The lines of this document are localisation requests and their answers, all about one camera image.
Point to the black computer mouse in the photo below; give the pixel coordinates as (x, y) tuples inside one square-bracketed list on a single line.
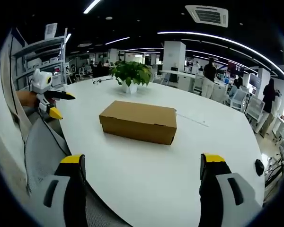
[(259, 167)]

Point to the person's beige clothing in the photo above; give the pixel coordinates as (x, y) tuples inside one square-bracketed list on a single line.
[(11, 113)]

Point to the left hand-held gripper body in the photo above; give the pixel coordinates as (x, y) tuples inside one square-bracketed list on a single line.
[(42, 88)]

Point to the brown cardboard shoe box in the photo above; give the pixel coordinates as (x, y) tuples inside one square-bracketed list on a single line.
[(139, 120)]

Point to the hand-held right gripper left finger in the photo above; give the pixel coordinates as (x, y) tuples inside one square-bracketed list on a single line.
[(61, 189)]

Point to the white mesh office chair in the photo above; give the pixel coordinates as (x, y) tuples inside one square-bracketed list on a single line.
[(255, 109), (238, 97)]

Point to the small black and white device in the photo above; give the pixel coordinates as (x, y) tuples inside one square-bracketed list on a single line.
[(100, 81)]

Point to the green potted plant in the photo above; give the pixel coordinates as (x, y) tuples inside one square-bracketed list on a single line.
[(131, 75)]

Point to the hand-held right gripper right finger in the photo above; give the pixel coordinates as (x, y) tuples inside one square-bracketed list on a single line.
[(224, 189)]

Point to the grey mesh office chair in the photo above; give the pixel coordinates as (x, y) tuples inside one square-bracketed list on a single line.
[(47, 151)]

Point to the ceiling air conditioner vent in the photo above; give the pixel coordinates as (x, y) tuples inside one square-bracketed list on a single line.
[(207, 15)]

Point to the grey metal shelving rack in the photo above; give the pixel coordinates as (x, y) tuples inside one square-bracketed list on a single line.
[(38, 61)]

